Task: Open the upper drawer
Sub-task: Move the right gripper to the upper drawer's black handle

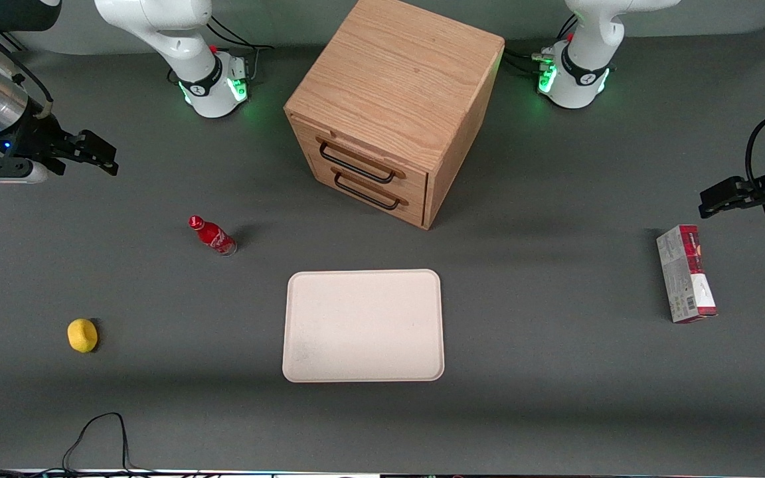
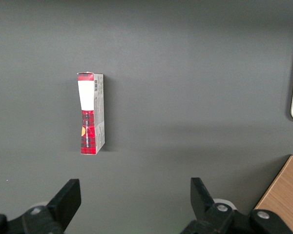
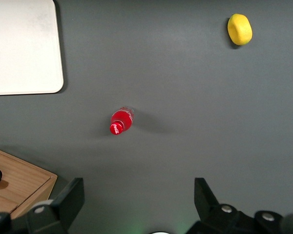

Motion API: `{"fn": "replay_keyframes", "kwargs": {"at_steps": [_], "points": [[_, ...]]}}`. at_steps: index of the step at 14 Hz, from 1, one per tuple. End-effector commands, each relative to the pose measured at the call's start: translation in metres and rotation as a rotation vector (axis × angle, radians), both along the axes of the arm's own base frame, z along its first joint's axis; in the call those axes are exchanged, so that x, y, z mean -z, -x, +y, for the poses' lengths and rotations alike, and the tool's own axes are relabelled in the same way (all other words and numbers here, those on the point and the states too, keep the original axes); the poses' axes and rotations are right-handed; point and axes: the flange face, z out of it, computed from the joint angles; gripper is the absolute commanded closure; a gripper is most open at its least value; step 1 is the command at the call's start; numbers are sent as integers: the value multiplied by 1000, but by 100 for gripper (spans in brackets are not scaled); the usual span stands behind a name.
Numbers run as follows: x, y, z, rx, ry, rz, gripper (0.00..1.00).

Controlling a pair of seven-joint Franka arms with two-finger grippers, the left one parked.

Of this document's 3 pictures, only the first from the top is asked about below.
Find red cola bottle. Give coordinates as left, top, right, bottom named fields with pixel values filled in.
left=188, top=214, right=238, bottom=258

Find black wire drawer handle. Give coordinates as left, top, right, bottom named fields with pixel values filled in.
left=315, top=136, right=407, bottom=185
left=330, top=167, right=410, bottom=212

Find black base cable bundle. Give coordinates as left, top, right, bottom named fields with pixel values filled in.
left=505, top=13, right=580, bottom=78
left=207, top=16, right=276, bottom=86

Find wooden drawer front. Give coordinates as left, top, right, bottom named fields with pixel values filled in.
left=289, top=114, right=430, bottom=203
left=307, top=154, right=429, bottom=227

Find black cable loop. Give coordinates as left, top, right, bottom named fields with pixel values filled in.
left=62, top=412, right=157, bottom=476

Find yellow lemon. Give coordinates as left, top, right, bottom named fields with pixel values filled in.
left=66, top=318, right=100, bottom=354

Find beige plastic tray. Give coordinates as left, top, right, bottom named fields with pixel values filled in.
left=282, top=268, right=446, bottom=384

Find wooden drawer cabinet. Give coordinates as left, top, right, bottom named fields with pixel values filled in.
left=284, top=0, right=506, bottom=231

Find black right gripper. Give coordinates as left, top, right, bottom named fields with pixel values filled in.
left=0, top=114, right=120, bottom=180

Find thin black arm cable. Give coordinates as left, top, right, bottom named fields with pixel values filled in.
left=0, top=12, right=55, bottom=119

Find red plaid cardboard box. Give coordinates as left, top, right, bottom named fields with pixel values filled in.
left=655, top=224, right=719, bottom=325

